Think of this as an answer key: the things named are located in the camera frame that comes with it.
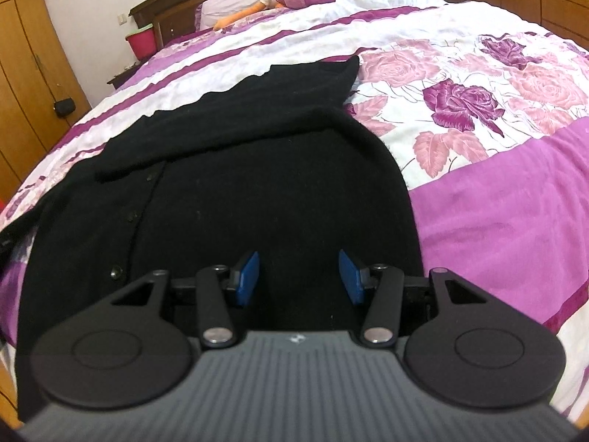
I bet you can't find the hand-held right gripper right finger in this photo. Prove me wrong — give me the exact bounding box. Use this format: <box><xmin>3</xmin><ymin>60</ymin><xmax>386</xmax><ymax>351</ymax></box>
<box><xmin>338</xmin><ymin>249</ymin><xmax>482</xmax><ymax>347</ymax></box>

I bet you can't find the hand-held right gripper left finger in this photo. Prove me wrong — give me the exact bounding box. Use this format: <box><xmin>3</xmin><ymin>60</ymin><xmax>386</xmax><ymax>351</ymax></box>
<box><xmin>109</xmin><ymin>251</ymin><xmax>261</xmax><ymax>348</ymax></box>

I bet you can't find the black knit cardigan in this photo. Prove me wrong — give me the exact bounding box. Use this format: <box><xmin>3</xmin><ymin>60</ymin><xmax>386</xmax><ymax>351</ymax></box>
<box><xmin>0</xmin><ymin>54</ymin><xmax>424</xmax><ymax>424</ymax></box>

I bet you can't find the purple floral bed blanket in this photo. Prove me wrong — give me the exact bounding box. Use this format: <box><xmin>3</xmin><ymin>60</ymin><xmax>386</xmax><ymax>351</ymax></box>
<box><xmin>0</xmin><ymin>0</ymin><xmax>589</xmax><ymax>424</ymax></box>

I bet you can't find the dark wooden nightstand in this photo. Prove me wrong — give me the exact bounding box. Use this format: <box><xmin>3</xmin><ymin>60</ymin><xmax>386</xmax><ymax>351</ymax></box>
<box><xmin>107</xmin><ymin>57</ymin><xmax>144</xmax><ymax>88</ymax></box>

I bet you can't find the small black pouch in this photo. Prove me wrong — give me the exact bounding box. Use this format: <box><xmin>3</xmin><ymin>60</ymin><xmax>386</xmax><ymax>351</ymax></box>
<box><xmin>53</xmin><ymin>97</ymin><xmax>77</xmax><ymax>119</ymax></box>

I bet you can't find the pink plastic bucket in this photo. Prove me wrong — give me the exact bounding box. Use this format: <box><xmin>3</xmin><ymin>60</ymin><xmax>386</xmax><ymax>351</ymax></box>
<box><xmin>126</xmin><ymin>23</ymin><xmax>158</xmax><ymax>59</ymax></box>

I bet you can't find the orange and white plush toy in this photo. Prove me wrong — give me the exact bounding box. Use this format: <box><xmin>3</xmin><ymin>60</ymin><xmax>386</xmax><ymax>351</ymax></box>
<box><xmin>213</xmin><ymin>0</ymin><xmax>279</xmax><ymax>31</ymax></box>

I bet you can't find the dark wooden headboard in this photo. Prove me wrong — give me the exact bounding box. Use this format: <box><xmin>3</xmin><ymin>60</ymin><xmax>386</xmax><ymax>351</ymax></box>
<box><xmin>130</xmin><ymin>0</ymin><xmax>392</xmax><ymax>50</ymax></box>

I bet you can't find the lavender pillow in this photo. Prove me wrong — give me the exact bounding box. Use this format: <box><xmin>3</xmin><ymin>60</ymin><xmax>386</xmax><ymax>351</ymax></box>
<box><xmin>199</xmin><ymin>0</ymin><xmax>264</xmax><ymax>29</ymax></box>

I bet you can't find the wooden wardrobe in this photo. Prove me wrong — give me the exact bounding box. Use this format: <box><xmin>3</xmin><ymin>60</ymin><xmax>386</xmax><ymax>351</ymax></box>
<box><xmin>0</xmin><ymin>0</ymin><xmax>91</xmax><ymax>206</ymax></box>

